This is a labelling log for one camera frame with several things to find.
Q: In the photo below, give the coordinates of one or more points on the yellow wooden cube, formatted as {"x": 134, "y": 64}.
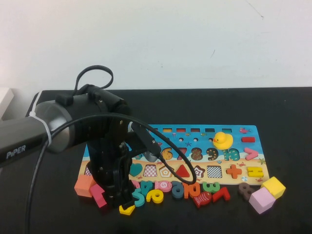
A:
{"x": 273, "y": 185}

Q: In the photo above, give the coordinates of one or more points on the pink greater-than sign piece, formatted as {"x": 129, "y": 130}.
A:
{"x": 253, "y": 153}

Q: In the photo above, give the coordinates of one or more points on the yellow equals sign piece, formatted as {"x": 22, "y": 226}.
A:
{"x": 254, "y": 171}

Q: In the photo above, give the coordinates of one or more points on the teal heart piece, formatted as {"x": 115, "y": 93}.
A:
{"x": 137, "y": 169}

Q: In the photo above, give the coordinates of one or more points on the orange number ten piece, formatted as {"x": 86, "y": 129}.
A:
{"x": 195, "y": 191}

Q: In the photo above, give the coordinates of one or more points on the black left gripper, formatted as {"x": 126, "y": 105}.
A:
{"x": 107, "y": 161}

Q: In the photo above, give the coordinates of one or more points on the yellow pentagon piece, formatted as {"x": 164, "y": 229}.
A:
{"x": 126, "y": 211}

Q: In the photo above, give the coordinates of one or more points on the red minus sign piece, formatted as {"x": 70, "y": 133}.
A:
{"x": 247, "y": 139}

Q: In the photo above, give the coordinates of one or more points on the white zip tie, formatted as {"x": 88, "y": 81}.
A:
{"x": 47, "y": 135}

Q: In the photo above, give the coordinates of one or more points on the lilac wooden cube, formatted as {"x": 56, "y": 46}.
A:
{"x": 260, "y": 201}

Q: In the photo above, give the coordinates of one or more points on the orange plus sign piece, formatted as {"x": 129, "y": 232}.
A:
{"x": 233, "y": 171}

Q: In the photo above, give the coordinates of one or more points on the red wooden fish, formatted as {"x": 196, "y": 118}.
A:
{"x": 202, "y": 200}

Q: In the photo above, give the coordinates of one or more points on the pink number five piece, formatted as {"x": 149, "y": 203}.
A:
{"x": 135, "y": 183}

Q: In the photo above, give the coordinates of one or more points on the colourful wooden puzzle board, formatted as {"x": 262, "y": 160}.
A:
{"x": 237, "y": 146}

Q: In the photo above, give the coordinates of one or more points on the teal number four piece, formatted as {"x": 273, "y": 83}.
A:
{"x": 149, "y": 189}

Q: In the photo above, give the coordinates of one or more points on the red number seven piece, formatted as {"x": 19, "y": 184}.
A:
{"x": 223, "y": 191}

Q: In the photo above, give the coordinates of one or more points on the brown number eight piece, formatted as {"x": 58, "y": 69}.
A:
{"x": 246, "y": 191}

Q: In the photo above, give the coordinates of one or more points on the pink wooden fish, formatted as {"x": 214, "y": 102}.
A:
{"x": 159, "y": 186}

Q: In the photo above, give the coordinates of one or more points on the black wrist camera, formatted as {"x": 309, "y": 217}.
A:
{"x": 143, "y": 139}

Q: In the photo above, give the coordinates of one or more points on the white box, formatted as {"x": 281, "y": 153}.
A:
{"x": 5, "y": 100}

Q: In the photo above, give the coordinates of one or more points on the green number three piece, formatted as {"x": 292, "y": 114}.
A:
{"x": 206, "y": 187}

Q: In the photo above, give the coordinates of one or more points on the yellow number six piece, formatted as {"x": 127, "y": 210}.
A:
{"x": 150, "y": 198}

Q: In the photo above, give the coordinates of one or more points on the pink wooden cube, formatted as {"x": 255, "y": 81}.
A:
{"x": 97, "y": 195}

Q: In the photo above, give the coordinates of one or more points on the red triangle piece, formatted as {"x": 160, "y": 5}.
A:
{"x": 181, "y": 172}

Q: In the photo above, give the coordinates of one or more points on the orange wooden cube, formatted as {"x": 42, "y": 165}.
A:
{"x": 83, "y": 186}

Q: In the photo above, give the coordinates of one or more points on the yellow rubber duck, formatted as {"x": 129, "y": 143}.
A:
{"x": 223, "y": 141}

